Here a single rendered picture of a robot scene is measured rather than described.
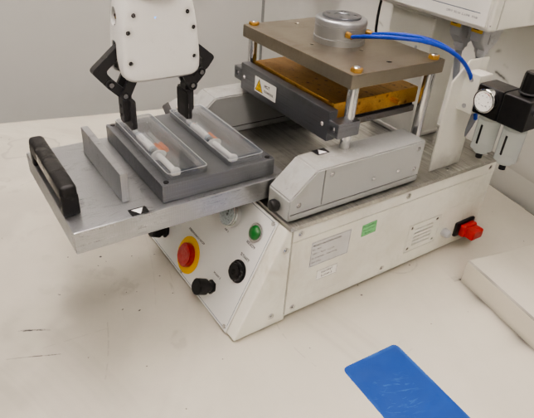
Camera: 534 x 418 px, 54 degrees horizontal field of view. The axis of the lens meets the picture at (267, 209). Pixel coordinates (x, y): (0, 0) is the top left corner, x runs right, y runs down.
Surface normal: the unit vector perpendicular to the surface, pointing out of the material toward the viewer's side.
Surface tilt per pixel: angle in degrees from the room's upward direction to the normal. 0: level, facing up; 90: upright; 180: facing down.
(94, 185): 0
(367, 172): 90
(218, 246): 65
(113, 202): 0
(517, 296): 0
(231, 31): 90
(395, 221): 90
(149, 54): 88
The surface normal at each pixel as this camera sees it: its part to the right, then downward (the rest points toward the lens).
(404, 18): -0.83, 0.26
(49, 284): 0.07, -0.84
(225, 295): -0.72, -0.12
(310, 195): 0.55, 0.48
